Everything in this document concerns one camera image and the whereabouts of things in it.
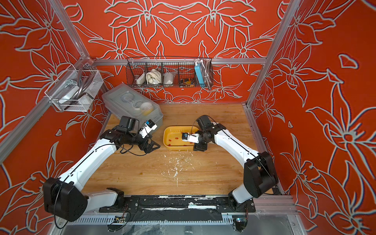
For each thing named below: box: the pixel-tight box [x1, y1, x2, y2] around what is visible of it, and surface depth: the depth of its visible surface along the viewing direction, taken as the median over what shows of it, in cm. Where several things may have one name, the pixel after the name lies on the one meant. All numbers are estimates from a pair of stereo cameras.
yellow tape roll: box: [140, 101, 154, 117], surface depth 95 cm
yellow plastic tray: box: [163, 125, 199, 150], surface depth 97 cm
